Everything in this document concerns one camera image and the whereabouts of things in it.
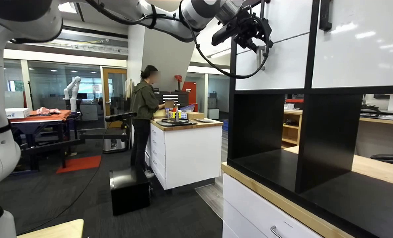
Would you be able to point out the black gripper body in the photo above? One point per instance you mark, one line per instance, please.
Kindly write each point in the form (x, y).
(244, 28)

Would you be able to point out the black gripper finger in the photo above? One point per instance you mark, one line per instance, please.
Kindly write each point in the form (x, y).
(267, 25)
(261, 44)

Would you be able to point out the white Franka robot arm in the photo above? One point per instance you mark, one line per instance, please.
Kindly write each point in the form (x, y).
(11, 66)

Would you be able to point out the small white background robot arm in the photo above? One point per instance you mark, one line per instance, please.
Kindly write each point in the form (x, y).
(72, 93)

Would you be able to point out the red cabinet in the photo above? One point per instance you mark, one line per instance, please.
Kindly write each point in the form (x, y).
(191, 94)

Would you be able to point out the black tool chest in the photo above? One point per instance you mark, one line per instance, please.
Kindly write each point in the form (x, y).
(177, 98)

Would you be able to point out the black tray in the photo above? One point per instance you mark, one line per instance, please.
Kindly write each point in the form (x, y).
(178, 122)

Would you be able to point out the person in dark green jacket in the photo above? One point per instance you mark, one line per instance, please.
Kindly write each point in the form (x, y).
(144, 101)

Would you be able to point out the white island cabinet wood top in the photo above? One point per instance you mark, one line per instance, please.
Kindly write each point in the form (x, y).
(187, 154)

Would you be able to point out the brown wooden door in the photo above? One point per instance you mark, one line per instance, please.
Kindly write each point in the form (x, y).
(115, 93)

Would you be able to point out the white base cabinet wood top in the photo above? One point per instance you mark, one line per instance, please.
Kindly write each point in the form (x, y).
(250, 207)

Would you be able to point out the ceiling light panel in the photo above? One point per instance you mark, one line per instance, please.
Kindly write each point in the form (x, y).
(67, 7)

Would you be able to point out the black floor box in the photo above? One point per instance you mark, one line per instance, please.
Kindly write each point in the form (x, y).
(130, 193)

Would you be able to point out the red floor mat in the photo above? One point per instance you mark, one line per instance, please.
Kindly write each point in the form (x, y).
(79, 164)

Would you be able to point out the red table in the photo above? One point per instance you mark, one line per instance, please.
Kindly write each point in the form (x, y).
(46, 118)

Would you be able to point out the white box on table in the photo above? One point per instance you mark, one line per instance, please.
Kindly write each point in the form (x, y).
(18, 113)

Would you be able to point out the light wood table corner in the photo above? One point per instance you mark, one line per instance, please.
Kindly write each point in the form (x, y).
(55, 229)

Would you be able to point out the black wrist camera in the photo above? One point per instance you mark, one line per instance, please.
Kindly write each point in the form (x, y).
(223, 37)

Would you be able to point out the black shelf cabinet frame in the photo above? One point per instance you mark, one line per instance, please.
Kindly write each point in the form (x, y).
(329, 133)

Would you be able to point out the black metal frame stand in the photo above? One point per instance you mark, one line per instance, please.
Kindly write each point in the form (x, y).
(55, 146)

